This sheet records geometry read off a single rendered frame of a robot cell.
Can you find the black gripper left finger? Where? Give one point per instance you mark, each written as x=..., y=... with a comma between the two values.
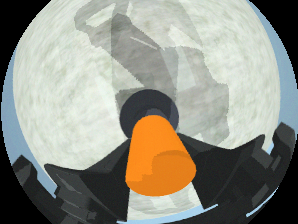
x=104, y=182

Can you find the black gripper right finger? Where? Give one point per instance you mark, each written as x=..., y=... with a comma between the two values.
x=216, y=166

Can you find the orange knob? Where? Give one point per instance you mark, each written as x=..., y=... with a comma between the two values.
x=158, y=163

